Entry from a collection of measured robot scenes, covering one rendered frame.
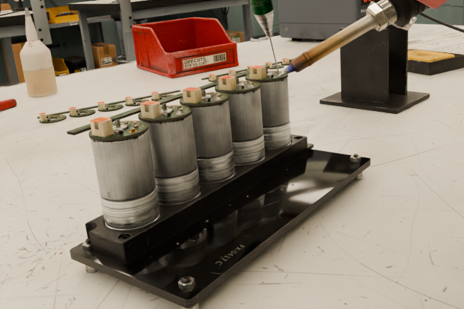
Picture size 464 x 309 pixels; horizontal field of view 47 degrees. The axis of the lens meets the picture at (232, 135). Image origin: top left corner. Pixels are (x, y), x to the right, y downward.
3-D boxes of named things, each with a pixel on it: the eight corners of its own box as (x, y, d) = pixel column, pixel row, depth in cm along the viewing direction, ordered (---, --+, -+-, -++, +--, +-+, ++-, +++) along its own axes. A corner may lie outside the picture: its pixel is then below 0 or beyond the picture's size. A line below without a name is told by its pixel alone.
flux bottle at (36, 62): (59, 89, 64) (44, 5, 61) (55, 95, 61) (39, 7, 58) (31, 92, 64) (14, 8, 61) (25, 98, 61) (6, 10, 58)
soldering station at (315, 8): (398, 34, 84) (399, -28, 81) (356, 45, 77) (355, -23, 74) (322, 32, 95) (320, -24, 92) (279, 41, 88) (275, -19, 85)
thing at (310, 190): (270, 157, 35) (268, 141, 35) (371, 175, 31) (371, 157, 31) (72, 272, 24) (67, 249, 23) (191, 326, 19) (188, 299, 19)
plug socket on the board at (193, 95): (206, 100, 26) (204, 87, 26) (194, 104, 25) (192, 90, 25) (193, 98, 27) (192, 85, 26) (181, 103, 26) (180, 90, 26)
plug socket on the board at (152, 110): (166, 114, 24) (164, 101, 24) (152, 120, 23) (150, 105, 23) (153, 113, 24) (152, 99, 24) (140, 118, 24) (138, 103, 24)
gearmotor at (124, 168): (173, 229, 24) (159, 121, 23) (133, 254, 22) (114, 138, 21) (137, 217, 26) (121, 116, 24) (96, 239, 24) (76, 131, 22)
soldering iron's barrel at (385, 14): (302, 81, 30) (402, 22, 29) (289, 57, 29) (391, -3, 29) (295, 76, 31) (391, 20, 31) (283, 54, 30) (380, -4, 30)
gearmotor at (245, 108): (274, 167, 30) (268, 80, 29) (249, 183, 28) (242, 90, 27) (240, 161, 32) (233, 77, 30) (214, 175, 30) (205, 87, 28)
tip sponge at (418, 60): (465, 67, 57) (466, 52, 57) (429, 75, 55) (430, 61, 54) (412, 60, 63) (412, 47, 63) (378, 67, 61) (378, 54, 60)
